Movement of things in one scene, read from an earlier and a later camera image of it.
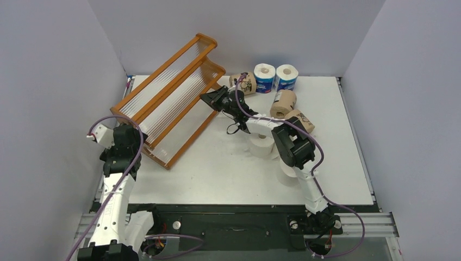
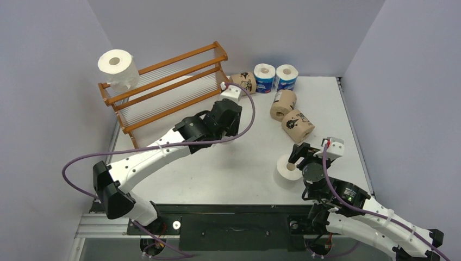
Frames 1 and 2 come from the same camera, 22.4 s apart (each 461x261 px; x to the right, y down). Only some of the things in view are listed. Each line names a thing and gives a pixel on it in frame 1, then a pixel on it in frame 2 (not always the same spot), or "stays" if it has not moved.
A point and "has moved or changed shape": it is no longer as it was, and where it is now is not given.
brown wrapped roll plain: (284, 101) stays
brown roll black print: (306, 124) stays
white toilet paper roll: (261, 144) → (120, 68)
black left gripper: (107, 153) → (232, 131)
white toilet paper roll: (274, 153) → (224, 137)
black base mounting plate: (245, 227) stays
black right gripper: (219, 101) → (307, 154)
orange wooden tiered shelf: (167, 105) has moved or changed shape
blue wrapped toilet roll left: (265, 76) stays
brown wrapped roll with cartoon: (248, 85) stays
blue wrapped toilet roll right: (286, 76) stays
